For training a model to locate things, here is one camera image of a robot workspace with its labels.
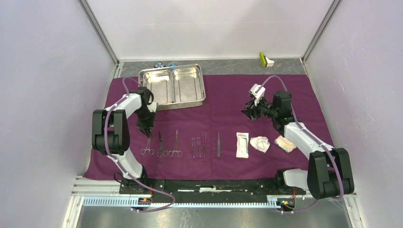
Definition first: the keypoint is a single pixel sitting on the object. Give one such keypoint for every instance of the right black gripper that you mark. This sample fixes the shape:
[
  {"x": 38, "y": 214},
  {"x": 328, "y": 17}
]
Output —
[{"x": 249, "y": 111}]

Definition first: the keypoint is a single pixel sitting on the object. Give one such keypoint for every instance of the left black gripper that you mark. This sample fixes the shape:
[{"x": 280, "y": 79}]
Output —
[{"x": 148, "y": 125}]

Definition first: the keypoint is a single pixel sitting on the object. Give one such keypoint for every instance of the steel surgical scissors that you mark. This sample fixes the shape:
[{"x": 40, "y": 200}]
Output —
[{"x": 162, "y": 152}]

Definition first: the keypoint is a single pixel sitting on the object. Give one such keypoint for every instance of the white sterile packet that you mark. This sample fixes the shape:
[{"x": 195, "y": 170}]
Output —
[{"x": 242, "y": 145}]

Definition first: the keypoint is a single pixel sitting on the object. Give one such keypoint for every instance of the white gauze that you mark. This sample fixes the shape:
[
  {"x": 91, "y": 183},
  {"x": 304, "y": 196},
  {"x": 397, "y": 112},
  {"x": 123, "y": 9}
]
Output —
[{"x": 260, "y": 143}]

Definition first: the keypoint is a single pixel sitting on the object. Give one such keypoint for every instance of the steel scalpel handle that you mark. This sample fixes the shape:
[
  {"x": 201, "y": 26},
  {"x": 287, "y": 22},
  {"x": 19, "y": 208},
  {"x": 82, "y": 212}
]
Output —
[
  {"x": 204, "y": 140},
  {"x": 218, "y": 145}
]

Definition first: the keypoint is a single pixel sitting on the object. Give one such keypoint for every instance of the beige gauze roll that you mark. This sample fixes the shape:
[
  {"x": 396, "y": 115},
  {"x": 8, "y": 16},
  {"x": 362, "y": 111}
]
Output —
[{"x": 285, "y": 144}]

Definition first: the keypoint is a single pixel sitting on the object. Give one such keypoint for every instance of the purple cloth wrap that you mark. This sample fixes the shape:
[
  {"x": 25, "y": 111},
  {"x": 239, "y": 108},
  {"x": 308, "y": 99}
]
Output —
[{"x": 226, "y": 96}]

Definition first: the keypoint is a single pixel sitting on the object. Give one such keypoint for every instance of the metal instrument tray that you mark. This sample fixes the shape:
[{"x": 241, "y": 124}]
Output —
[{"x": 175, "y": 87}]

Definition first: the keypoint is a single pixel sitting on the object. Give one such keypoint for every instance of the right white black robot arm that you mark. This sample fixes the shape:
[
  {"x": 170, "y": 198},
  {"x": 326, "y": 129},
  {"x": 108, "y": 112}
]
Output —
[{"x": 329, "y": 173}]

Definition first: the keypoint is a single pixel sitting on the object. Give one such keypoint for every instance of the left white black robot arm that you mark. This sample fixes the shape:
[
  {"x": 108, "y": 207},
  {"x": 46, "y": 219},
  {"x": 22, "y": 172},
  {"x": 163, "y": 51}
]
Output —
[{"x": 111, "y": 136}]

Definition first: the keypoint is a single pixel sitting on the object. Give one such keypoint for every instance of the yellow green white object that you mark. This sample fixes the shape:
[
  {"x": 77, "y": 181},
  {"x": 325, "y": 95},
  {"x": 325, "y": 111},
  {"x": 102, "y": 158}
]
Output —
[{"x": 265, "y": 61}]

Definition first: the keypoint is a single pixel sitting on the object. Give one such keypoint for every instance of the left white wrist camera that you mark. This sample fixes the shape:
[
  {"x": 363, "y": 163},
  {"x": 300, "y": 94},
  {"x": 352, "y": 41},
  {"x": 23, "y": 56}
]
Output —
[{"x": 153, "y": 107}]

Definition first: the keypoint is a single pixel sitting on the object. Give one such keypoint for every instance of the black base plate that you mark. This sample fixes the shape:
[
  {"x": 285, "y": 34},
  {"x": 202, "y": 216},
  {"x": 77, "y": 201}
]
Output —
[{"x": 208, "y": 191}]

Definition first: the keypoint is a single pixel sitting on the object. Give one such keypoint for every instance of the aluminium frame rail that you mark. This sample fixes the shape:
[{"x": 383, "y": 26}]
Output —
[{"x": 105, "y": 193}]

